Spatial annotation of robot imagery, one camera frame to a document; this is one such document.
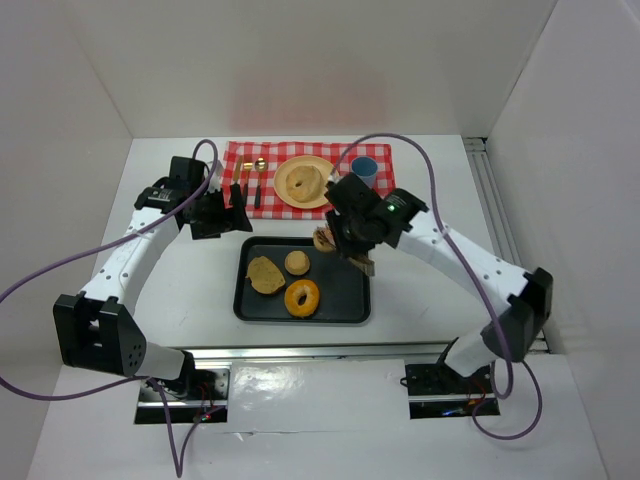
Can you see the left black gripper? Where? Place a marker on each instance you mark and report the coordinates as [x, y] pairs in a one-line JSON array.
[[220, 215]]

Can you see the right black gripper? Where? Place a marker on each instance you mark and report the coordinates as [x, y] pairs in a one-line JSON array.
[[347, 245]]

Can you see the small round bun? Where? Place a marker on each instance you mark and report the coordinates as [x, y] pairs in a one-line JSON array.
[[323, 240]]

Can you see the pale bagel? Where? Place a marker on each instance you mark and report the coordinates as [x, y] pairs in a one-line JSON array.
[[304, 183]]

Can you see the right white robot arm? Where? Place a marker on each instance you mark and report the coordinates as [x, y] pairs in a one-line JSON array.
[[521, 300]]

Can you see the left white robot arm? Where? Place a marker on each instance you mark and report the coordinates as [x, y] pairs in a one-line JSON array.
[[96, 328]]

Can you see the brown bread slice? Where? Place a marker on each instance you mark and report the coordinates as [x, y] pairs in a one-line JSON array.
[[264, 276]]

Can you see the black baking tray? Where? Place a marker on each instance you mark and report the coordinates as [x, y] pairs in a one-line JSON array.
[[344, 290]]

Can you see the small round muffin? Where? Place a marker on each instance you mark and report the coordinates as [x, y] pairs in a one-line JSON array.
[[297, 263]]

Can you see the red checkered cloth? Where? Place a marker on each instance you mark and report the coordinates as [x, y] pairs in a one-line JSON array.
[[276, 153]]

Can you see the blue cup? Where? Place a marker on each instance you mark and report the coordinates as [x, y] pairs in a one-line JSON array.
[[366, 169]]

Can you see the beige round plate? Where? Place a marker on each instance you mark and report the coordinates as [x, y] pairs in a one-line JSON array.
[[325, 168]]

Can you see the orange glazed donut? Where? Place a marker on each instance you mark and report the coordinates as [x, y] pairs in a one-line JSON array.
[[302, 298]]

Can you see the gold knife black handle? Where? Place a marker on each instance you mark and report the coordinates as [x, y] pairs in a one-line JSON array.
[[238, 167]]

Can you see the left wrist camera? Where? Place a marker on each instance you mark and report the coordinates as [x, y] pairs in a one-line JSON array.
[[185, 174]]

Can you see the gold fork black handle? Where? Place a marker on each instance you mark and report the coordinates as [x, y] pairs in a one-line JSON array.
[[247, 169]]

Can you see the gold spoon black handle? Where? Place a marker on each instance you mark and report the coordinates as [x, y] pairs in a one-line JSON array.
[[261, 167]]

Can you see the aluminium rail front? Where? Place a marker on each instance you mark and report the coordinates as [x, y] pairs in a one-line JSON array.
[[319, 352]]

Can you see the aluminium rail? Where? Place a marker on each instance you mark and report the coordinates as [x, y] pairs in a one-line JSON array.
[[319, 352], [502, 238]]

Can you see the aluminium rail right side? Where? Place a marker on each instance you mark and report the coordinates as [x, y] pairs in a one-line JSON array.
[[502, 238]]

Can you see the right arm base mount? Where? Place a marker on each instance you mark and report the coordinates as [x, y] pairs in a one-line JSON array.
[[435, 391]]

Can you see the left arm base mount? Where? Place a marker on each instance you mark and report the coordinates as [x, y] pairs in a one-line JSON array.
[[207, 400]]

